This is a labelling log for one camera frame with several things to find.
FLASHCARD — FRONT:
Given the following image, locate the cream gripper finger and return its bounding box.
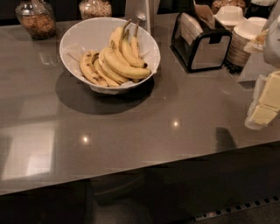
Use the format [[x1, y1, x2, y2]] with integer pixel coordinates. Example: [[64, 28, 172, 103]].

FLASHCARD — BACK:
[[244, 105, 278, 130]]

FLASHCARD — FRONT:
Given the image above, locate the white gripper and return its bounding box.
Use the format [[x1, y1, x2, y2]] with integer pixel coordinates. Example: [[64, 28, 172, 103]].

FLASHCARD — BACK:
[[244, 16, 280, 110]]

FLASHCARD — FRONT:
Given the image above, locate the right back yellow banana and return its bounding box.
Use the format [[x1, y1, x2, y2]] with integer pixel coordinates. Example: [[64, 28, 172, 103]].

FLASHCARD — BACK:
[[130, 23, 139, 58]]

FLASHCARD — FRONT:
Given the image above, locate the middle yellow banana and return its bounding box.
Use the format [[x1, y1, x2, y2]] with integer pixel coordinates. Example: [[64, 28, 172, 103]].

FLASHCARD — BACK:
[[121, 30, 147, 68]]

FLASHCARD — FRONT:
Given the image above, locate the front curved yellow banana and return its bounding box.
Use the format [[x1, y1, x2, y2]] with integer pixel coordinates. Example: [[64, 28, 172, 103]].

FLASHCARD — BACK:
[[103, 47, 151, 80]]

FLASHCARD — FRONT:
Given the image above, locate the upright back yellow banana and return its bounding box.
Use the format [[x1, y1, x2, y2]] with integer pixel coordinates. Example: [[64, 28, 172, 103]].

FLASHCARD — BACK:
[[109, 20, 130, 56]]

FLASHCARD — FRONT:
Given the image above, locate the lower left yellow banana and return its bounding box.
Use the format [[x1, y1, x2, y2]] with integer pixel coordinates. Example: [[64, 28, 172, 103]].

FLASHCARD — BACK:
[[94, 59, 119, 88]]

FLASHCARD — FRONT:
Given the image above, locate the spotted left yellow banana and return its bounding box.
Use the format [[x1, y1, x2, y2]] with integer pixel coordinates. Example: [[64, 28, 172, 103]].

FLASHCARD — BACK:
[[80, 50, 108, 87]]

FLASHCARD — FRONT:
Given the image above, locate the white bowl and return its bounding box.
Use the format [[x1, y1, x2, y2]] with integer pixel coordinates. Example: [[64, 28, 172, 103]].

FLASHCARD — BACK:
[[59, 17, 158, 86]]

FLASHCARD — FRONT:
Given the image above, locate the floor power strip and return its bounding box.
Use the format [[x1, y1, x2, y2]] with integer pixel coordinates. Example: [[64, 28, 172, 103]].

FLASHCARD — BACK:
[[194, 196, 280, 221]]

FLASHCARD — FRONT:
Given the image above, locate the black napkin dispenser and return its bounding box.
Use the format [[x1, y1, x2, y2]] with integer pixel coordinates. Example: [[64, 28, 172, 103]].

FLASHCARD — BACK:
[[171, 12, 232, 73]]

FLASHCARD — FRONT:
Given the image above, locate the stack of white bowls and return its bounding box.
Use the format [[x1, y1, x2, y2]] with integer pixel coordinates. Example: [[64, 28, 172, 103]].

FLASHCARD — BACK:
[[214, 6, 246, 29]]

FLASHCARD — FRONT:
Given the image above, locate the middle glass cereal jar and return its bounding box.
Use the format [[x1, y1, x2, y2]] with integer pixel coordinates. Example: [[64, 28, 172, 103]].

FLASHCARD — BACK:
[[79, 0, 112, 20]]

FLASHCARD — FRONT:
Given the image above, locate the left glass granola jar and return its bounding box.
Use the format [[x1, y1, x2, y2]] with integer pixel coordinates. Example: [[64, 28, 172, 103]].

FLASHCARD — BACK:
[[15, 0, 56, 39]]

